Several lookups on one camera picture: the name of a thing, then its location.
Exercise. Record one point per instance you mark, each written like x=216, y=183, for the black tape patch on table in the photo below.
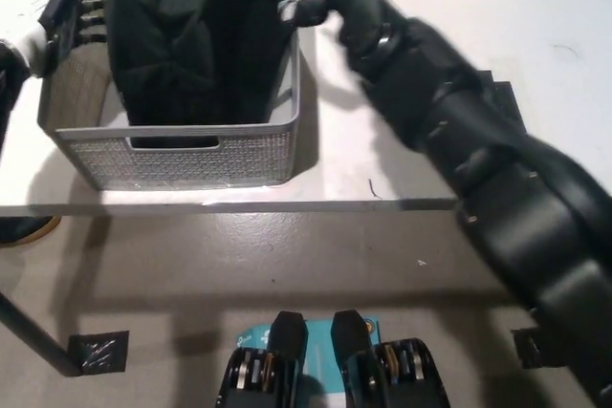
x=507, y=97

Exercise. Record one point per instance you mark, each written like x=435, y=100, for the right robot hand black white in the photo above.
x=358, y=11

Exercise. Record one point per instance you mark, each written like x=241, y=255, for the grey perforated plastic basket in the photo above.
x=191, y=164

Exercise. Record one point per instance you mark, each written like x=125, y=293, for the short dark thread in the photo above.
x=373, y=188

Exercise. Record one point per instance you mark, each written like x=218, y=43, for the black shoe tan sole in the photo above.
x=21, y=233

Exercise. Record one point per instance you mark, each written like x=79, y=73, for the dark metal table leg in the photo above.
x=38, y=336

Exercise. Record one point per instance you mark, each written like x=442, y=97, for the dark green lunch bag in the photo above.
x=191, y=45

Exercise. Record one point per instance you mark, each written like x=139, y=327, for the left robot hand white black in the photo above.
x=67, y=11

